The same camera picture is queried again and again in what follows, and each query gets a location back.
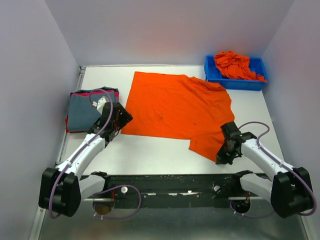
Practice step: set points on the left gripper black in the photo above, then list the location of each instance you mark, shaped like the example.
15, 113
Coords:
125, 117

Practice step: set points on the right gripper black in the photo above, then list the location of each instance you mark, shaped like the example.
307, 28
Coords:
221, 158

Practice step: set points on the orange t shirt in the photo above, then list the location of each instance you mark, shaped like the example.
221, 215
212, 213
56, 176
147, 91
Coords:
179, 107
236, 66

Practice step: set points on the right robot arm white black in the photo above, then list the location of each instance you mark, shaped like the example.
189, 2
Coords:
287, 188

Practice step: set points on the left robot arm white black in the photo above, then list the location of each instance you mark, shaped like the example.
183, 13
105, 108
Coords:
63, 188

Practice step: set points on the folded dark teal t shirt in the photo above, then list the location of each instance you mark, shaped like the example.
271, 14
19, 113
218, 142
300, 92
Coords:
86, 92

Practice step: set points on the folded grey-blue t shirt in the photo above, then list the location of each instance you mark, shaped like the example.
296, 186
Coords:
81, 114

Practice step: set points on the folded red t shirt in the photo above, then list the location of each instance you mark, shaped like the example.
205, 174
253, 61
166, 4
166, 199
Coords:
66, 125

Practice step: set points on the blue plastic bin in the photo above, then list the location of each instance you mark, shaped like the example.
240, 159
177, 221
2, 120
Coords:
212, 74

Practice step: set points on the crumpled orange t shirt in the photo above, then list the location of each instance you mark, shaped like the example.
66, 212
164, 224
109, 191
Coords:
236, 66

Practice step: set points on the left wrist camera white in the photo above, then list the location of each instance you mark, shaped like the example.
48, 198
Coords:
99, 105

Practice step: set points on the black mounting base rail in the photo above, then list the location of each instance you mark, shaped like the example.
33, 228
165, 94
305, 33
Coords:
150, 191

